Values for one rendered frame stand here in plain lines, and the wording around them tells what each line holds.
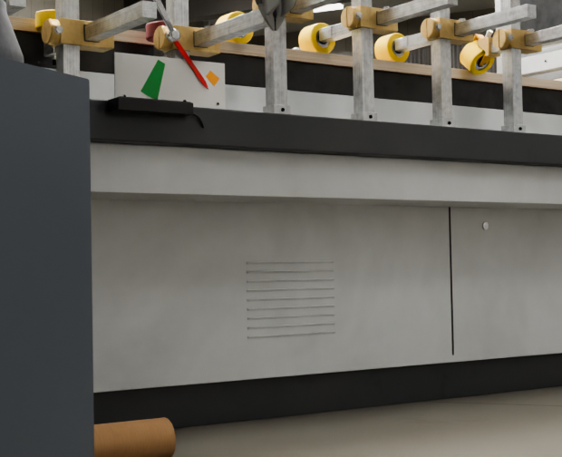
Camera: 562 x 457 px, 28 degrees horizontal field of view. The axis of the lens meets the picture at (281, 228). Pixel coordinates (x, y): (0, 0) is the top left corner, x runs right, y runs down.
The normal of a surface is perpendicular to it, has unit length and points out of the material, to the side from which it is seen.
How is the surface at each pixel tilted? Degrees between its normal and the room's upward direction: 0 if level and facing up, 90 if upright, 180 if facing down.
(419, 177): 90
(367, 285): 90
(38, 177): 90
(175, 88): 90
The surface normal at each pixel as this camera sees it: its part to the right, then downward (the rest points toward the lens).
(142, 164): 0.57, -0.04
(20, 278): 0.90, -0.04
